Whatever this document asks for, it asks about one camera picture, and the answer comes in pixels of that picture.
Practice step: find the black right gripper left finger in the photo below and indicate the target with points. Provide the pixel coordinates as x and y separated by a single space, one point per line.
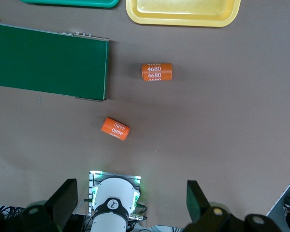
60 205

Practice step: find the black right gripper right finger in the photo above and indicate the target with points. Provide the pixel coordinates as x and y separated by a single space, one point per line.
198 207

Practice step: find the orange cylinder with 4680 print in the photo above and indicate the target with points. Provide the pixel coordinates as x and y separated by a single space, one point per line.
115 128
156 72

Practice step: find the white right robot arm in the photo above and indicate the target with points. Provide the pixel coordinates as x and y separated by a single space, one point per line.
113 200

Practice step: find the green conveyor belt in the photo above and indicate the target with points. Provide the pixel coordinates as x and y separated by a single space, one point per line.
48 62

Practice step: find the yellow plastic tray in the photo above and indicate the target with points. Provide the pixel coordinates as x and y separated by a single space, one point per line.
183 12

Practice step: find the green plastic tray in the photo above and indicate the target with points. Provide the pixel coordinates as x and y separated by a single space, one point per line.
75 2

